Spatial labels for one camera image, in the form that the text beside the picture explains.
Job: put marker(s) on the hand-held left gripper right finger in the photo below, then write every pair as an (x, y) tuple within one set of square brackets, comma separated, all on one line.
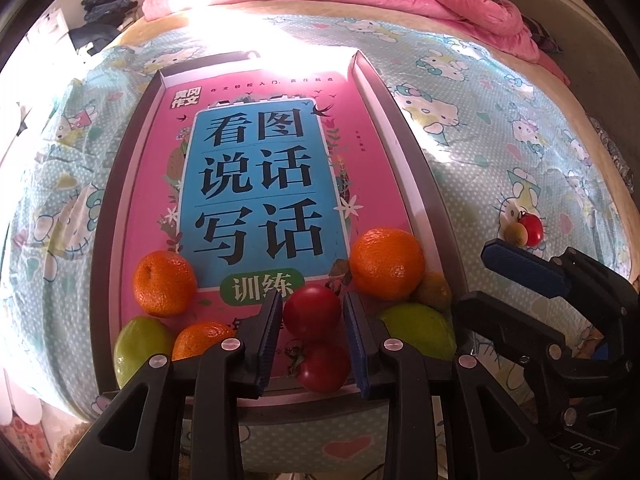
[(356, 350)]

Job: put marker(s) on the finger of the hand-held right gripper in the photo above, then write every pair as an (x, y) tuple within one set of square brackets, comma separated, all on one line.
[(525, 267), (500, 320)]

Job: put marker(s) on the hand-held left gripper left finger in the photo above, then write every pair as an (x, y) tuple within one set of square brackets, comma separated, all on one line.
[(267, 345)]

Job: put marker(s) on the small tan round fruit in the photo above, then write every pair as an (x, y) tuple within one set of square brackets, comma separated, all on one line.
[(515, 234)]

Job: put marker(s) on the red tomato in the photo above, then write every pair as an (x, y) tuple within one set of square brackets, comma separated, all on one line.
[(324, 367), (534, 229), (311, 312)]

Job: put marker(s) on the orange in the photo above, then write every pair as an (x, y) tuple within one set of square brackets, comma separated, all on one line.
[(202, 342), (165, 284), (386, 262)]

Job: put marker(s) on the large green apple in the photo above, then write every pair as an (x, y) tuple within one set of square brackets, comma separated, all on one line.
[(420, 330)]

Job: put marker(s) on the brown-green kiwi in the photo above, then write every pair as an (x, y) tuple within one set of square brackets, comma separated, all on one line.
[(435, 290)]

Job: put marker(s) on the small green apple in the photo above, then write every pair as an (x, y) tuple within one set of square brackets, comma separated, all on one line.
[(140, 347)]

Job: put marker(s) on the dark grey tray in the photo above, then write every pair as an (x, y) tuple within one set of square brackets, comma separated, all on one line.
[(117, 185)]

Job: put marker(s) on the blue cartoon cat printed blanket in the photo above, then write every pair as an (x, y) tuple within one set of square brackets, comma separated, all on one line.
[(475, 135)]

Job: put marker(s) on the dark patterned pillow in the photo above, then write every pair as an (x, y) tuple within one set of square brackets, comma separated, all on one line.
[(612, 150)]

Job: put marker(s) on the pink book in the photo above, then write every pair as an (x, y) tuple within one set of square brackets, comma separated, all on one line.
[(150, 210)]

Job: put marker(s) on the beige fluffy rug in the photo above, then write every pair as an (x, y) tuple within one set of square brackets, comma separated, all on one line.
[(70, 440)]

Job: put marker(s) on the dark striped pillow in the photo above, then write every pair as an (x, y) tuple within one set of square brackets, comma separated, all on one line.
[(542, 35)]

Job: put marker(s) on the crumpled pink duvet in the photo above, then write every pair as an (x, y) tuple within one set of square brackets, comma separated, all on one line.
[(450, 0)]

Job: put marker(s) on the pile of folded clothes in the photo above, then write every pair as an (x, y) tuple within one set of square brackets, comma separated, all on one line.
[(107, 7)]

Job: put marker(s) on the white dresser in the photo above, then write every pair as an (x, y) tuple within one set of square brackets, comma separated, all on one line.
[(50, 30)]

